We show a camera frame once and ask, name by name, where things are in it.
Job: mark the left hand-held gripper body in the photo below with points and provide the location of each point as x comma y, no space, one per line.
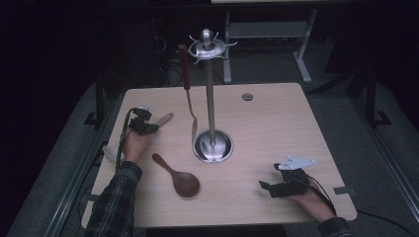
140,120

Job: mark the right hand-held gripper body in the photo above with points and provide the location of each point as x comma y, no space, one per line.
294,182

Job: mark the metal utensil stand with hooks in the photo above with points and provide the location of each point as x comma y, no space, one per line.
209,98

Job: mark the brown wooden rice spoon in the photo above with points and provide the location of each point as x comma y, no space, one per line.
186,184

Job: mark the person's left hand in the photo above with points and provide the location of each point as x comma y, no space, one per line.
135,146

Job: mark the person's right hand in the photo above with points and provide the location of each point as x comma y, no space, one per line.
314,205

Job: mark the black metal stand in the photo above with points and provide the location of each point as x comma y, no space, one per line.
99,105
370,98

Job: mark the grey tape strip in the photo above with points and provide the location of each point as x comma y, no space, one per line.
344,190
90,198

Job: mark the grey round table grommet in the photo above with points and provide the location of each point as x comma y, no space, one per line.
247,96

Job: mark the grey metal rail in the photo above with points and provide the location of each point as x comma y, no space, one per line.
388,154
82,171

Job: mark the white metal desk frame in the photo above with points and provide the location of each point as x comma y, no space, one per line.
270,30

